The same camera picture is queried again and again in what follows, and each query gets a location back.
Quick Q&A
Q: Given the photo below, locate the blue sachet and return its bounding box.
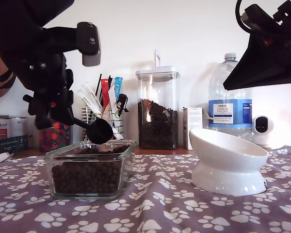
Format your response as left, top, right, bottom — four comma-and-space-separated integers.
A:
113, 77, 124, 99

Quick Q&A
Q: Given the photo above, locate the plain white sachet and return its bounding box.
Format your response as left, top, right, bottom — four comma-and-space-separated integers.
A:
108, 84, 119, 115

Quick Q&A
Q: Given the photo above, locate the white ceramic cat bowl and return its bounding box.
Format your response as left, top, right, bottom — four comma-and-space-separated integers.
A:
189, 128, 269, 197

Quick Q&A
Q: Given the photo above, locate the white printed carton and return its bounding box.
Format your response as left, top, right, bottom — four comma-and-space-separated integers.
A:
183, 106, 204, 150

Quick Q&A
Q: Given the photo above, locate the chrome wire basket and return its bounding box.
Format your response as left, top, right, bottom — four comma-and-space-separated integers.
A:
81, 106, 124, 142

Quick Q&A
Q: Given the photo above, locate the brown cat food kibble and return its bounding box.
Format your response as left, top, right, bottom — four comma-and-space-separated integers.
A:
137, 98, 179, 149
50, 145, 133, 195

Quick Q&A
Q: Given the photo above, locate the white green print sachet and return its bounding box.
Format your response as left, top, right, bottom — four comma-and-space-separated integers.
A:
76, 89, 103, 115
81, 83, 105, 114

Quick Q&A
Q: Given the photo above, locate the thin black stick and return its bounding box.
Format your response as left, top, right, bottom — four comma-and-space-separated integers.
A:
94, 74, 103, 100

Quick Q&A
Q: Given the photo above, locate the dark green printed box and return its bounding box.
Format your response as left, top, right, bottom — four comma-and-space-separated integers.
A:
0, 134, 29, 158

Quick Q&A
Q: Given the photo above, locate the black clip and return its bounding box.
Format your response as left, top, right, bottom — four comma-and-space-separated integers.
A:
115, 94, 129, 114

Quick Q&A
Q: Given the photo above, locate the red sachet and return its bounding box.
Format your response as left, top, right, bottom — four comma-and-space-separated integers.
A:
100, 79, 112, 114

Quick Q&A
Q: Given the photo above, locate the tall clear storage jar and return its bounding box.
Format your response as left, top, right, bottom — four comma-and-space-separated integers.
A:
135, 48, 180, 150

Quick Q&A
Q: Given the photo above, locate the white red labelled can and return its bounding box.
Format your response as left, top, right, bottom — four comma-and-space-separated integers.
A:
0, 115, 11, 140

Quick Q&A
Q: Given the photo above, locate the black cable loop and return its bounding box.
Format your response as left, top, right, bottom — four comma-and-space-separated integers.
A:
235, 0, 254, 33

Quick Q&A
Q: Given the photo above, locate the floral patterned tin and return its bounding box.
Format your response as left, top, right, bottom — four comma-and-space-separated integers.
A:
39, 121, 73, 153

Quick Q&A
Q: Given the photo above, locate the black plastic measuring scoop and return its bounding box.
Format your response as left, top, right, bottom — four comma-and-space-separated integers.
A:
72, 117, 114, 146

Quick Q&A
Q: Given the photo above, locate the purple paw print cloth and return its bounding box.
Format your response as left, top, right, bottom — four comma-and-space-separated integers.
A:
0, 144, 291, 233

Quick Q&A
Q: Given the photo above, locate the small white round camera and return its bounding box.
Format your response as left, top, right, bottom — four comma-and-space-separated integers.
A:
251, 115, 275, 148

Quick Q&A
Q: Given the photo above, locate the large clear water bottle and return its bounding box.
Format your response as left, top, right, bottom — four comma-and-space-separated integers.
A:
208, 52, 254, 143

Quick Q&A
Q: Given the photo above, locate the clear glass food container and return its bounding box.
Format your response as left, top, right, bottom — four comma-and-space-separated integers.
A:
44, 139, 138, 201

